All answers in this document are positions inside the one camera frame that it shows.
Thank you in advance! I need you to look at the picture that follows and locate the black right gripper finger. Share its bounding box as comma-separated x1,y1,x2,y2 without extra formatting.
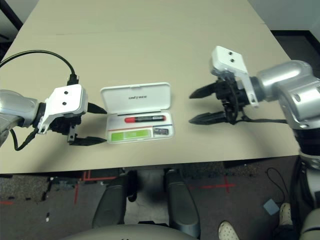
188,111,229,125
188,83,221,100

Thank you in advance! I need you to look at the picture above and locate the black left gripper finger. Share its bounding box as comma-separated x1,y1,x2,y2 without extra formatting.
74,136,108,147
87,102,108,115

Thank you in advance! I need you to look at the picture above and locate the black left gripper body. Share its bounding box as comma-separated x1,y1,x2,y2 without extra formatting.
51,113,83,146

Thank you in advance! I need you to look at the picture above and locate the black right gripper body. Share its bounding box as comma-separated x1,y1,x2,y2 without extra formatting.
216,77,251,125

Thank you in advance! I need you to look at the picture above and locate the white plastic pencil case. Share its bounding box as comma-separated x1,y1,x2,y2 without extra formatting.
99,81,177,145

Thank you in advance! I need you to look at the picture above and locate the small black metal clip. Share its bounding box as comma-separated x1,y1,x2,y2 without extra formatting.
152,127,170,136

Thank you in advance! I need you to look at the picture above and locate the red and black marker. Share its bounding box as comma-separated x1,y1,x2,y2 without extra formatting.
124,114,167,124

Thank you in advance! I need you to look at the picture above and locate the dark grey left robot leg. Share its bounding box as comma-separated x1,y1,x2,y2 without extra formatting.
91,184,127,230

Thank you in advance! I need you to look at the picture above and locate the dark grey robot leg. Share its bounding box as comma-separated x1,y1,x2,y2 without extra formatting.
163,169,201,238
91,184,127,230

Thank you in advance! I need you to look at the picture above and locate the dark grey right robot leg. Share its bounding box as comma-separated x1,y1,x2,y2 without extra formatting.
163,169,201,238

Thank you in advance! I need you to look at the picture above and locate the grey robot torso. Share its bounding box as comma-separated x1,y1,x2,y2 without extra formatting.
59,223,201,240

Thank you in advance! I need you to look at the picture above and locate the blue grey paper square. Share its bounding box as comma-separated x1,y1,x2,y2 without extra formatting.
262,198,280,215

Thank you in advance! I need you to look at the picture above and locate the white perforated shoe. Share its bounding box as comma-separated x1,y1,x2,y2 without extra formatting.
218,220,240,240
278,202,293,226

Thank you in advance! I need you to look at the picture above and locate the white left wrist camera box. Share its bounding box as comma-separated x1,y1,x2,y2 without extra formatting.
37,84,89,136

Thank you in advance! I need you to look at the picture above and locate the black wall baseboard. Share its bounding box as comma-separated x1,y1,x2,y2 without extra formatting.
271,29,320,37

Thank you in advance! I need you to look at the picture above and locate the thin black floor cable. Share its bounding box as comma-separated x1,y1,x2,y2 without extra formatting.
266,167,291,203

